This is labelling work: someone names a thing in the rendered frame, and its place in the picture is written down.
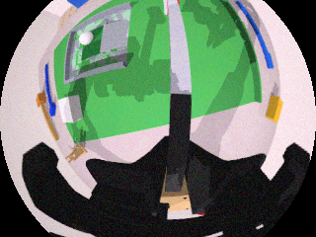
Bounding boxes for white golf ball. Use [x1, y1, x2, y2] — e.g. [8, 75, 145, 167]
[79, 32, 94, 44]

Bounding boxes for green flat mat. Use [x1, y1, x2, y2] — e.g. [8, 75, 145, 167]
[54, 0, 256, 143]

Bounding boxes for white cube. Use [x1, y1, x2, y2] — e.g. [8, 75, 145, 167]
[58, 95, 83, 122]

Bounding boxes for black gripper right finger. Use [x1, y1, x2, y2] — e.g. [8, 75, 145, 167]
[185, 141, 268, 214]

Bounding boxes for orange mallet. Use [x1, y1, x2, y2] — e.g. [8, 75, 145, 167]
[36, 92, 58, 141]

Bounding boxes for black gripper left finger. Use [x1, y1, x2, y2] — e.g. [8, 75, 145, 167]
[86, 135, 169, 216]

